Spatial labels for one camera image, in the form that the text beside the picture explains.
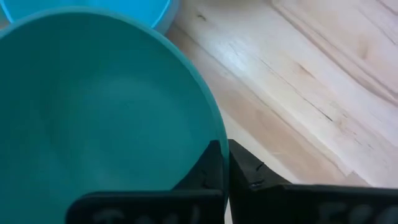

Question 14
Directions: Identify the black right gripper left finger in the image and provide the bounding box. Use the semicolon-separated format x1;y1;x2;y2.
65;139;226;224

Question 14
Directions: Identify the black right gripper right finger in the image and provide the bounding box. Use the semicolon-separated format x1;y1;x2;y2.
228;139;398;224

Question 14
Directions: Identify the teal plastic bowl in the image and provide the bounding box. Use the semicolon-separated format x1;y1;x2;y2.
0;6;230;224

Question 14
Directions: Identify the light blue plastic bowl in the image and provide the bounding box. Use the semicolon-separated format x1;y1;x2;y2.
0;0;180;34

